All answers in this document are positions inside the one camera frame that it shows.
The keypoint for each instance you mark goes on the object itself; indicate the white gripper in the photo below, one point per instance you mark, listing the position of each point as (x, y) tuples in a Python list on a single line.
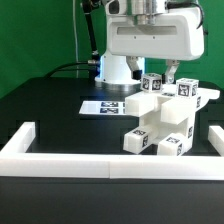
[(161, 29)]

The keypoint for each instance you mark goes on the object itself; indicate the small tag cube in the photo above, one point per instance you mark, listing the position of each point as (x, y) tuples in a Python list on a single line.
[(151, 82), (186, 87)]

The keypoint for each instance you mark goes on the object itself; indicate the white chair back frame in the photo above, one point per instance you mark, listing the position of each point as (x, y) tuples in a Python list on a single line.
[(173, 109)]

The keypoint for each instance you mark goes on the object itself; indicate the white chair seat part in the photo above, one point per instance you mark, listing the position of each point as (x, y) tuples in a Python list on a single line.
[(186, 127)]

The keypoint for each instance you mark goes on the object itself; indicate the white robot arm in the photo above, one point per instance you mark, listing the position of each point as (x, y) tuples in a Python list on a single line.
[(113, 68)]

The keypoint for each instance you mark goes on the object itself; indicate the white marker sheet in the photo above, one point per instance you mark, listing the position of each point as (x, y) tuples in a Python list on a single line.
[(102, 108)]

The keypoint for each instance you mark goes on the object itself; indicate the white U-shaped fence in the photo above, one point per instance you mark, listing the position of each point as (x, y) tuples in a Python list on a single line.
[(15, 160)]

